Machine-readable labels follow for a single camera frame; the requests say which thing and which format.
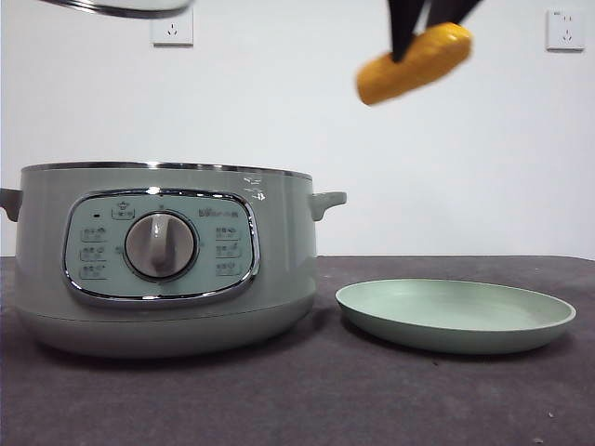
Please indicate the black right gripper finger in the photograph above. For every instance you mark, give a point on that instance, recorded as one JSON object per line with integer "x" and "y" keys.
{"x": 402, "y": 28}
{"x": 458, "y": 9}

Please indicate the yellow corn cob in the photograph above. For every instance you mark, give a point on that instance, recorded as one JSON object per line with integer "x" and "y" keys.
{"x": 418, "y": 69}

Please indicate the glass lid with green knob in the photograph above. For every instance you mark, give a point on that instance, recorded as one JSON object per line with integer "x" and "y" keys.
{"x": 125, "y": 7}

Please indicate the pale green electric steamer pot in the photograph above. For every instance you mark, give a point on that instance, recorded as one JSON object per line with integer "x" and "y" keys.
{"x": 283, "y": 260}

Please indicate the pale green round plate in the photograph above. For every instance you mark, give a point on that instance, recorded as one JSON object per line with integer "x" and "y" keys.
{"x": 446, "y": 320}

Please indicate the beige steamer control dial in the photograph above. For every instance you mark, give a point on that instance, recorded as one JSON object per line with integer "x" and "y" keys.
{"x": 160, "y": 246}

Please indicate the white wall socket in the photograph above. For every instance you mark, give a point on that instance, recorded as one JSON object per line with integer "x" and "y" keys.
{"x": 565, "y": 30}
{"x": 172, "y": 33}

